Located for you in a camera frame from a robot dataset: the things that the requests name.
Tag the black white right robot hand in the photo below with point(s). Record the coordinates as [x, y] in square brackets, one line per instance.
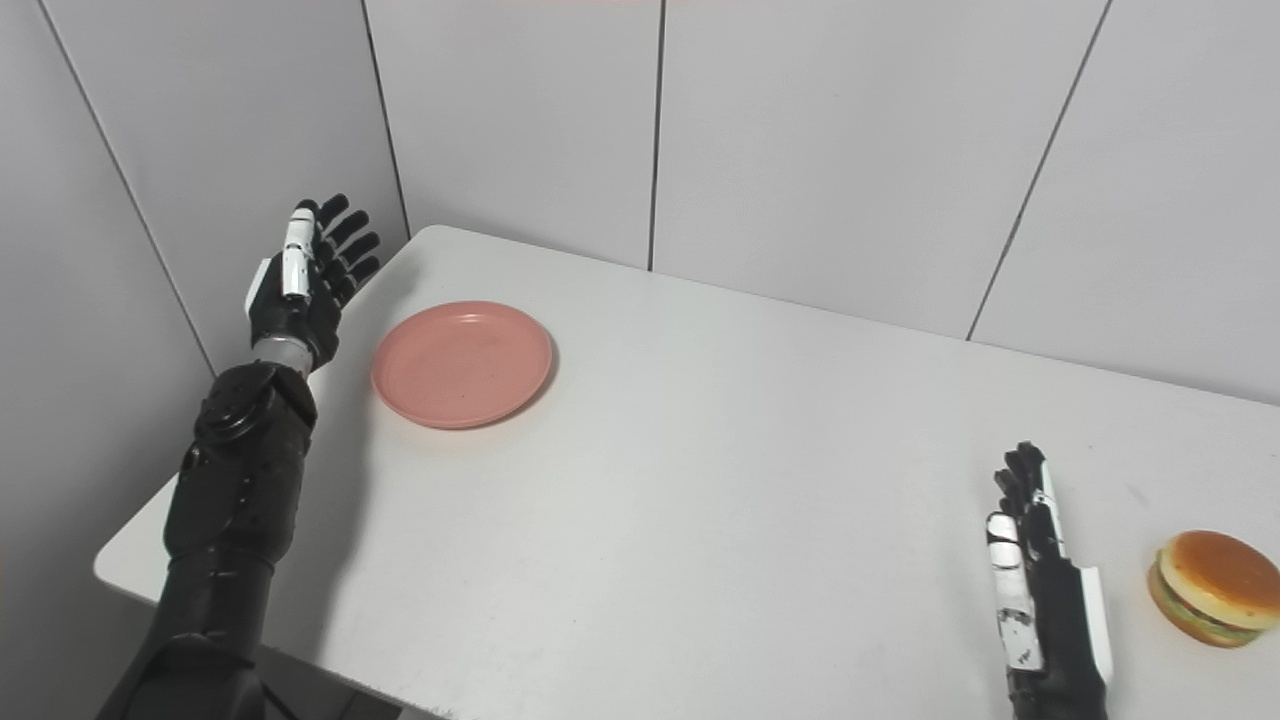
[1060, 630]

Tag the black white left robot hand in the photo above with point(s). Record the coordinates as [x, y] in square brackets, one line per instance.
[310, 300]

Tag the pink round plate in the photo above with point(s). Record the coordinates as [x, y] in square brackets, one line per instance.
[462, 365]

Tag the toy hamburger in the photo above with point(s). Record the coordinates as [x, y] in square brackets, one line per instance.
[1220, 580]

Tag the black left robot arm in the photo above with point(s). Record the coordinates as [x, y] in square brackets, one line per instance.
[230, 500]

